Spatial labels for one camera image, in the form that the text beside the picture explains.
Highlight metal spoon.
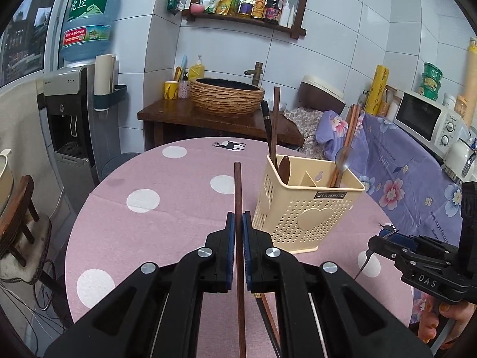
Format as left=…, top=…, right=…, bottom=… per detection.
left=334, top=146, right=354, bottom=188

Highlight brown wooden chopstick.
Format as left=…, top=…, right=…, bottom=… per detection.
left=270, top=87, right=281, bottom=169
left=328, top=104, right=361, bottom=188

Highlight right hand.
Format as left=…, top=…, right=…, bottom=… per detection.
left=417, top=293, right=477, bottom=351

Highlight black chopstick gold band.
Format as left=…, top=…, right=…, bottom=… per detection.
left=254, top=293, right=281, bottom=358

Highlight purple floral cloth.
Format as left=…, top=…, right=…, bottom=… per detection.
left=331, top=113, right=462, bottom=325

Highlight beige perforated utensil holder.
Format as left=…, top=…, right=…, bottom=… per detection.
left=252, top=156, right=366, bottom=254

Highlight pink polka dot tablecloth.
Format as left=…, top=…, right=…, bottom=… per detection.
left=64, top=136, right=416, bottom=358

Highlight white electric kettle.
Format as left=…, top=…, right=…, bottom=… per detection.
left=442, top=138, right=476, bottom=184

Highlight white microwave oven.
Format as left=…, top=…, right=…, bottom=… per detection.
left=394, top=91, right=470, bottom=159

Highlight wooden chair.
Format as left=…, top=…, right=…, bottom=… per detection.
left=1, top=175, right=52, bottom=285

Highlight brown chopstick far left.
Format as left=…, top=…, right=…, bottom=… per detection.
left=234, top=162, right=247, bottom=358

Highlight water dispenser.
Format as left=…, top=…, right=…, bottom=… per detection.
left=43, top=64, right=112, bottom=191

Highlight dark wooden sink counter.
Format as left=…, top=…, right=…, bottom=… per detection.
left=137, top=98, right=306, bottom=150

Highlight green instant noodle cups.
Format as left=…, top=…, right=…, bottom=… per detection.
left=417, top=62, right=443, bottom=101

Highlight yellow roll package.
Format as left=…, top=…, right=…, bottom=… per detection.
left=365, top=65, right=390, bottom=115

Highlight brown rice cooker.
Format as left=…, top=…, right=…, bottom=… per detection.
left=298, top=75, right=345, bottom=115

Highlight woven basket sink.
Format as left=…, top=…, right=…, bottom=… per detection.
left=189, top=78, right=265, bottom=117

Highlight yellow mug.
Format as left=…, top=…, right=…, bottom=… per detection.
left=163, top=80, right=179, bottom=100

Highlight yellow soap bottle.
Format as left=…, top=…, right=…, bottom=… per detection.
left=188, top=55, right=205, bottom=80

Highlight bronze faucet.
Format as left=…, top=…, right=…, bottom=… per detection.
left=244, top=61, right=263, bottom=86

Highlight blue water jug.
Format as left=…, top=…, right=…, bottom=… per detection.
left=60, top=0, right=120, bottom=62

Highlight dark soy sauce bottle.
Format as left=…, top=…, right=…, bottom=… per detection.
left=264, top=0, right=284, bottom=24

